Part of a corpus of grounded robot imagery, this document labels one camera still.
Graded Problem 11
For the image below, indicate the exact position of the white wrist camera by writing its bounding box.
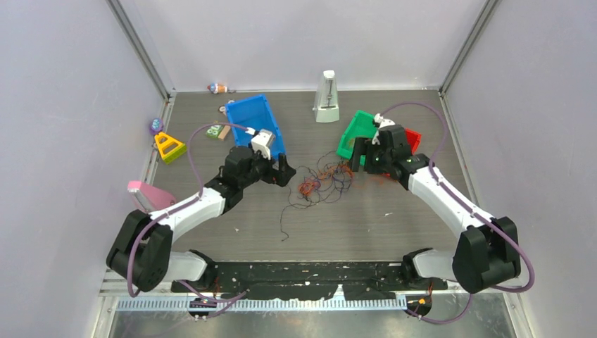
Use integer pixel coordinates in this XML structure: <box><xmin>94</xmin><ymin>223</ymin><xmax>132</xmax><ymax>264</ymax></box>
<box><xmin>373</xmin><ymin>113</ymin><xmax>396</xmax><ymax>131</ymax></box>
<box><xmin>246</xmin><ymin>127</ymin><xmax>275</xmax><ymax>160</ymax></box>

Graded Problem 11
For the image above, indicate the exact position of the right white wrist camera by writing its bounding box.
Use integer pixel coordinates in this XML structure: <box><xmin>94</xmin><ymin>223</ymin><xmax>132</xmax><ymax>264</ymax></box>
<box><xmin>373</xmin><ymin>113</ymin><xmax>396</xmax><ymax>131</ymax></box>

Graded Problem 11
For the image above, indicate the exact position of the white metronome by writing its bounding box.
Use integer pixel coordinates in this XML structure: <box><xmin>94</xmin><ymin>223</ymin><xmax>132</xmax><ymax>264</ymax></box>
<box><xmin>313</xmin><ymin>70</ymin><xmax>339</xmax><ymax>123</ymax></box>

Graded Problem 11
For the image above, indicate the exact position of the wooden block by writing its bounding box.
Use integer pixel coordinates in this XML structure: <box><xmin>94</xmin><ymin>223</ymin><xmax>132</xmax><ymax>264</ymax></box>
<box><xmin>218</xmin><ymin>125</ymin><xmax>232</xmax><ymax>140</ymax></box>

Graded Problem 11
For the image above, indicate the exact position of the small figurine toy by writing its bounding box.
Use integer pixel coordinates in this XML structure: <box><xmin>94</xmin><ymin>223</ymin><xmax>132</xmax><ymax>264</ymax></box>
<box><xmin>206</xmin><ymin>82</ymin><xmax>229</xmax><ymax>94</ymax></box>

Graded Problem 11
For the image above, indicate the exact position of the pink stand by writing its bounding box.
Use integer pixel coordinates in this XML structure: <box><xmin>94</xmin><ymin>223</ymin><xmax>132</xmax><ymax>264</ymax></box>
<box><xmin>127</xmin><ymin>181</ymin><xmax>177</xmax><ymax>213</ymax></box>

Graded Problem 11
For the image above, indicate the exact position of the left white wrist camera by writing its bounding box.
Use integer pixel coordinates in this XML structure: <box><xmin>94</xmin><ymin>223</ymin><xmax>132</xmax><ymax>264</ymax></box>
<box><xmin>246</xmin><ymin>127</ymin><xmax>275</xmax><ymax>160</ymax></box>

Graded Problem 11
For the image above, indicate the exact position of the purple round toy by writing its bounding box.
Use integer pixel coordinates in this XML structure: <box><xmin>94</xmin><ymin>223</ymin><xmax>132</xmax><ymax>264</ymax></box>
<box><xmin>149</xmin><ymin>118</ymin><xmax>164</xmax><ymax>136</ymax></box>

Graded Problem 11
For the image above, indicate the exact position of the yellow triangle toy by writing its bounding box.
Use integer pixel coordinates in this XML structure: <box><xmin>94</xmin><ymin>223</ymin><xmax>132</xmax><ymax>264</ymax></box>
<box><xmin>154</xmin><ymin>132</ymin><xmax>187</xmax><ymax>164</ymax></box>

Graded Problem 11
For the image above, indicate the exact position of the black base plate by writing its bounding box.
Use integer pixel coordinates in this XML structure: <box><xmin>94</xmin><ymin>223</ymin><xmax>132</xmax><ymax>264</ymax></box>
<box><xmin>189</xmin><ymin>261</ymin><xmax>448</xmax><ymax>301</ymax></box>

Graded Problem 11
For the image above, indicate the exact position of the small round toy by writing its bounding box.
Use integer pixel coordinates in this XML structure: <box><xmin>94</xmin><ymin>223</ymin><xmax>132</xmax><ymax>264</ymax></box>
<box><xmin>218</xmin><ymin>100</ymin><xmax>235</xmax><ymax>115</ymax></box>

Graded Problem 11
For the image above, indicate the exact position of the blue plastic bin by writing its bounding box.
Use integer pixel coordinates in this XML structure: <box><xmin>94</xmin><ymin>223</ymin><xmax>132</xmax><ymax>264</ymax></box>
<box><xmin>225</xmin><ymin>94</ymin><xmax>286</xmax><ymax>160</ymax></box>

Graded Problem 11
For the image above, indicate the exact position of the green plastic bin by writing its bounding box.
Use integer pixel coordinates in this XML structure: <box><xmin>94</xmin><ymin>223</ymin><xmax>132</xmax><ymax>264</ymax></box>
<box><xmin>336</xmin><ymin>111</ymin><xmax>377</xmax><ymax>159</ymax></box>

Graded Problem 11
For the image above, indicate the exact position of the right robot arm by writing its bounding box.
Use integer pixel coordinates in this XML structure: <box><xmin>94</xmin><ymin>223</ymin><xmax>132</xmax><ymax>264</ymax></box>
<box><xmin>348</xmin><ymin>125</ymin><xmax>522</xmax><ymax>294</ymax></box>

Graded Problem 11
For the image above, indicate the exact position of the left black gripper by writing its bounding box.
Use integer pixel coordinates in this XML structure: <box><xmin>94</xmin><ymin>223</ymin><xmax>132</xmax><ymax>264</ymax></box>
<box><xmin>239</xmin><ymin>147</ymin><xmax>295</xmax><ymax>189</ymax></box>

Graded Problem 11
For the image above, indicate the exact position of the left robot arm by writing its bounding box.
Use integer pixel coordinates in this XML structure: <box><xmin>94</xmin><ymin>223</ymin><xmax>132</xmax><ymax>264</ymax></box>
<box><xmin>106</xmin><ymin>146</ymin><xmax>296</xmax><ymax>297</ymax></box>

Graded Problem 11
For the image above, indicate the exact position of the red plastic bin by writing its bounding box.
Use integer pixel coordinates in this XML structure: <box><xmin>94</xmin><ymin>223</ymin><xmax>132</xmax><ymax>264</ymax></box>
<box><xmin>382</xmin><ymin>129</ymin><xmax>426</xmax><ymax>182</ymax></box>

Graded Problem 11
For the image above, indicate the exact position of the green toy block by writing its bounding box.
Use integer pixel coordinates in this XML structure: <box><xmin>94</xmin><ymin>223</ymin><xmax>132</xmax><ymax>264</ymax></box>
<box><xmin>205</xmin><ymin>124</ymin><xmax>225</xmax><ymax>139</ymax></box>

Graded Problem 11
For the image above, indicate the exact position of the purple wire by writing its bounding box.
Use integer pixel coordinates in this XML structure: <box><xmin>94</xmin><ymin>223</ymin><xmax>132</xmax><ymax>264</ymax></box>
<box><xmin>305</xmin><ymin>163</ymin><xmax>356</xmax><ymax>204</ymax></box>

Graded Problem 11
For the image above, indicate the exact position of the black wire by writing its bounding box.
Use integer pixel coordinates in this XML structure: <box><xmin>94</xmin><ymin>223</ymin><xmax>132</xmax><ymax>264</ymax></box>
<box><xmin>279</xmin><ymin>150</ymin><xmax>356</xmax><ymax>242</ymax></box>

